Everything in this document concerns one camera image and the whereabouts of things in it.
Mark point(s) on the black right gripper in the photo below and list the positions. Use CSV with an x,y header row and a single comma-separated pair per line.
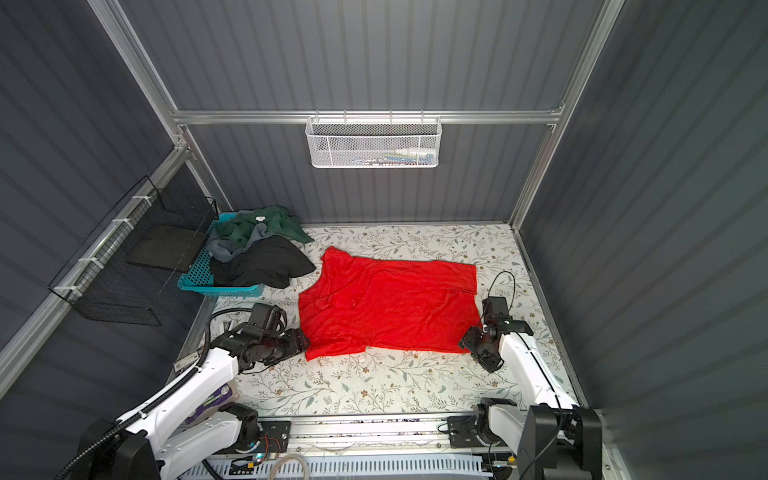
x,y
469,339

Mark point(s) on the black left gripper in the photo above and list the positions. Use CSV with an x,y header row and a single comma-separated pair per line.
x,y
297,344

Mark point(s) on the red t shirt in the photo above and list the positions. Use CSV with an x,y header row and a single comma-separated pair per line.
x,y
360,303

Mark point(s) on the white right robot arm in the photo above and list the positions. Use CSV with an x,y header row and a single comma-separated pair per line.
x,y
534,396

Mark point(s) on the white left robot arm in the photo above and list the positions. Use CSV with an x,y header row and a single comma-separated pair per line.
x,y
181,425

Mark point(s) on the purple booklet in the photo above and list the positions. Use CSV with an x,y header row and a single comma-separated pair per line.
x,y
210,405

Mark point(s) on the black t shirt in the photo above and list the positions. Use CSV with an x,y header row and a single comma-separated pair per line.
x,y
273,262

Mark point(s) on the teal plastic laundry basket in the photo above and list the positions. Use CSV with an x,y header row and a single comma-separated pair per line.
x,y
199,278

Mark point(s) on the grey t shirt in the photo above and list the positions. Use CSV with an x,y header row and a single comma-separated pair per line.
x,y
225,250

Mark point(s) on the green t shirt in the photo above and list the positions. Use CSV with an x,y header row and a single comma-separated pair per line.
x,y
246,227

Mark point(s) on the white slotted cable duct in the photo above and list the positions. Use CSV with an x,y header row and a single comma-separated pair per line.
x,y
429,466

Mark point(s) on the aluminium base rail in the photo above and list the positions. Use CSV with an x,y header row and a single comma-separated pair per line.
x,y
372,429

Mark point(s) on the black wire mesh basket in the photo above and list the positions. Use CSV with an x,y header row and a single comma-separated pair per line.
x,y
128,273

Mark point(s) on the white wire mesh basket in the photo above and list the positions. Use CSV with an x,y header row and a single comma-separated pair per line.
x,y
369,145

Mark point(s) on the aluminium horizontal frame bar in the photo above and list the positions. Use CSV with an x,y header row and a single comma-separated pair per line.
x,y
300,117

